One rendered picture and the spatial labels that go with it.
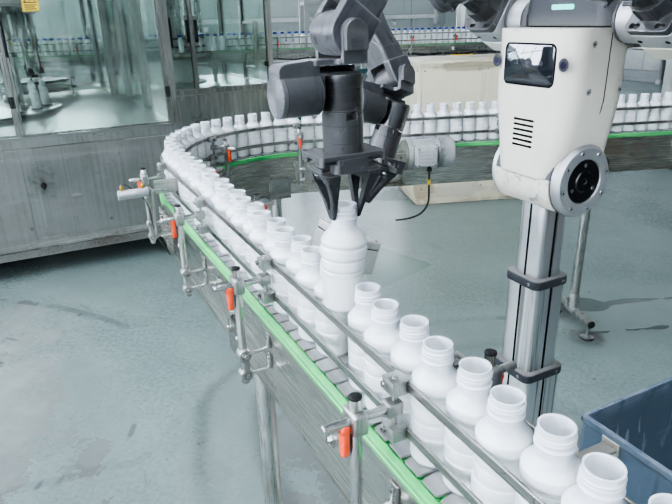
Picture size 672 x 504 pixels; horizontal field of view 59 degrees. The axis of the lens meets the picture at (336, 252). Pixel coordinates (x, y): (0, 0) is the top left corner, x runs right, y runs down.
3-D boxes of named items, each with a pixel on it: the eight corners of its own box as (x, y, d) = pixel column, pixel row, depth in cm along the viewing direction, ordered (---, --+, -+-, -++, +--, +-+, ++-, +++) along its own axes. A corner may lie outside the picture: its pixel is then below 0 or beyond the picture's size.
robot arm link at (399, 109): (417, 104, 117) (400, 100, 121) (391, 94, 113) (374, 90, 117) (407, 138, 118) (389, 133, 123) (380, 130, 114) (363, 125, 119)
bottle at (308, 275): (338, 332, 108) (336, 246, 102) (321, 347, 103) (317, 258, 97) (309, 324, 110) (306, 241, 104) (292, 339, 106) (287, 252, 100)
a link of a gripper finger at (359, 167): (382, 218, 87) (381, 154, 83) (338, 227, 84) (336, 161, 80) (359, 206, 92) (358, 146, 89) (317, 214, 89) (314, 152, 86)
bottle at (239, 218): (255, 274, 133) (250, 202, 127) (230, 271, 134) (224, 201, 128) (265, 263, 138) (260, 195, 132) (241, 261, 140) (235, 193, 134)
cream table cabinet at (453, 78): (506, 179, 586) (516, 52, 543) (535, 197, 529) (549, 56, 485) (396, 186, 571) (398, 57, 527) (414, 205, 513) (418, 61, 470)
